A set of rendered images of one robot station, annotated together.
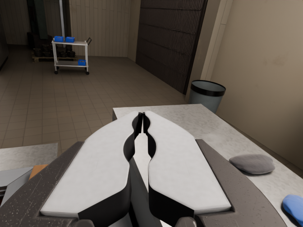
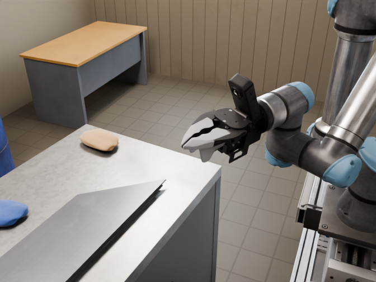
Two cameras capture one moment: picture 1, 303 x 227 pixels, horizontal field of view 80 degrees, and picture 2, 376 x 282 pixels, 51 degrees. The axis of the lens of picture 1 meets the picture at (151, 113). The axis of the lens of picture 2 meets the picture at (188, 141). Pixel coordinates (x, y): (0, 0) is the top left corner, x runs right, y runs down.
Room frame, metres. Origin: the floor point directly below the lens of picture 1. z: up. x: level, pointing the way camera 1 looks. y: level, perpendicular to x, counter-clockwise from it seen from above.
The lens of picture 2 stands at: (0.47, 0.50, 1.83)
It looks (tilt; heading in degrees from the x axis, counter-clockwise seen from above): 32 degrees down; 234
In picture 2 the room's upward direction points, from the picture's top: straight up
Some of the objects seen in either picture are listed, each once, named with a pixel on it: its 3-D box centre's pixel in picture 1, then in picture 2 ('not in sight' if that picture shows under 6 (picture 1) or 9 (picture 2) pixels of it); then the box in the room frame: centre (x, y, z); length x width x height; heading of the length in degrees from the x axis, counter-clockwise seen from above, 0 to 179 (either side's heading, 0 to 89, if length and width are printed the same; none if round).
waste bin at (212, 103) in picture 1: (203, 104); not in sight; (2.91, -0.85, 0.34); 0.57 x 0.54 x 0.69; 121
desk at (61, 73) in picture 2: not in sight; (93, 71); (-0.97, -3.14, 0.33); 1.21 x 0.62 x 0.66; 31
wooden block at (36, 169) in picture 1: (39, 179); not in sight; (0.50, 0.40, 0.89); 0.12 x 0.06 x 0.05; 20
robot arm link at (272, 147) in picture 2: not in sight; (287, 144); (-0.18, -0.01, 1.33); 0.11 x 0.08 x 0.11; 95
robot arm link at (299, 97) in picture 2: not in sight; (287, 103); (-0.18, -0.02, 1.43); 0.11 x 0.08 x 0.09; 5
